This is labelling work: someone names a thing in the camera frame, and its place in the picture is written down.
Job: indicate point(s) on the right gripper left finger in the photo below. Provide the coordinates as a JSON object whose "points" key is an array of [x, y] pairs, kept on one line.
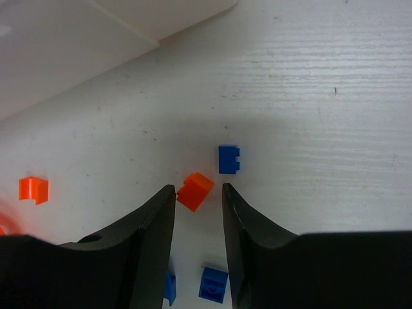
{"points": [[124, 265]]}

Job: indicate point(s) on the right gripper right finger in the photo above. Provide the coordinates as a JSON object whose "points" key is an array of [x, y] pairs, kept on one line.
{"points": [[250, 237]]}

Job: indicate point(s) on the small orange lego brick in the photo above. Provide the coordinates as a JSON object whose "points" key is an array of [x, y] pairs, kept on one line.
{"points": [[33, 188]]}

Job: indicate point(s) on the large orange round lego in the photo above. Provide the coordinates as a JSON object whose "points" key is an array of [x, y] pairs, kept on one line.
{"points": [[8, 225]]}

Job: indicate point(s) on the blue lego brick lower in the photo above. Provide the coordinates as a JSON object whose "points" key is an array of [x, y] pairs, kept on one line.
{"points": [[213, 285]]}

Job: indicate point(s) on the blue lego brick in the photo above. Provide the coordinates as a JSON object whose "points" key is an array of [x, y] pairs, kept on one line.
{"points": [[228, 159], [213, 285]]}

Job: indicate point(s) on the blue arch lego piece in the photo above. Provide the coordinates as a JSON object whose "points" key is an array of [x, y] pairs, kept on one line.
{"points": [[170, 288]]}

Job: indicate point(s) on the white three-compartment container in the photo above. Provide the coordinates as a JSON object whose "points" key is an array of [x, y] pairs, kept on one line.
{"points": [[48, 47]]}

